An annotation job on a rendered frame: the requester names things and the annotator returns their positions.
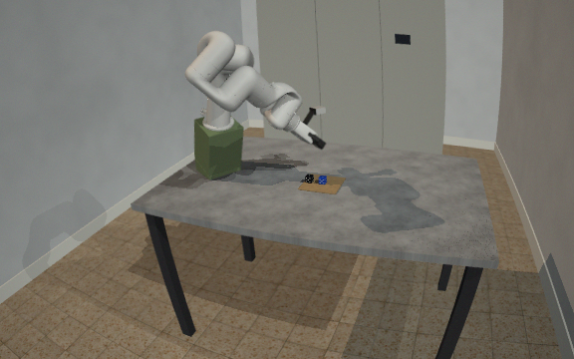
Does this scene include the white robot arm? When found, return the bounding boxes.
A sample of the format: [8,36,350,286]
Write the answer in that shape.
[185,31,302,131]

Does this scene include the tan mat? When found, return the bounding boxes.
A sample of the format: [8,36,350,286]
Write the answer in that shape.
[298,174,346,194]

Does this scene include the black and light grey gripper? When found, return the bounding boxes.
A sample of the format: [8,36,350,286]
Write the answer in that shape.
[286,116,326,150]

